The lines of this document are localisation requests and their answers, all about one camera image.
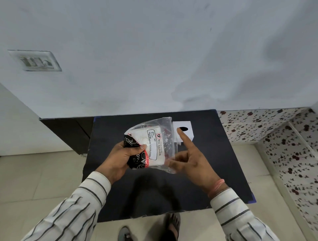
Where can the person's left hand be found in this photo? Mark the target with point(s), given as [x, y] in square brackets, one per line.
[114, 159]

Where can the white tissue box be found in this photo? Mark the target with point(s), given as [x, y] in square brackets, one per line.
[184, 131]

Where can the clear plastic tissue packet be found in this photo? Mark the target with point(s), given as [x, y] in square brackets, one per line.
[151, 145]

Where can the white wall switch plate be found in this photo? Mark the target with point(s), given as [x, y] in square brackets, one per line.
[35, 61]

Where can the person's right hand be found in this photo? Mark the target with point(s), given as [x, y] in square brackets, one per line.
[196, 162]

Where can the person's left forearm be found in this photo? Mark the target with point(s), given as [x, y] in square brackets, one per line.
[72, 211]

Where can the dark wooden cabinet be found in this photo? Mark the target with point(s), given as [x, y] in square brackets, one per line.
[69, 132]

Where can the person's right forearm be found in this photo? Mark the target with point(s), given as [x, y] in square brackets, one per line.
[238, 216]

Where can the person's left thumb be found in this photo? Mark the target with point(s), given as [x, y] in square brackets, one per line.
[136, 150]

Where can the pink wrist thread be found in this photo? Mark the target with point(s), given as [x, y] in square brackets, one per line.
[216, 186]

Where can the dark sandal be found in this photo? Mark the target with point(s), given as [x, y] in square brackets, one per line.
[174, 226]
[126, 234]

